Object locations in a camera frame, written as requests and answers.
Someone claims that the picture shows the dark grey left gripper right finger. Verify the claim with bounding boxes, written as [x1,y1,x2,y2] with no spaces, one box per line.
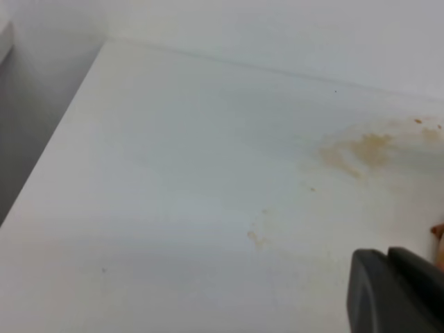
[388,248,443,312]

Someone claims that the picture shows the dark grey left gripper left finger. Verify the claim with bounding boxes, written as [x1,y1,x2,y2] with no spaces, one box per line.
[348,249,443,333]

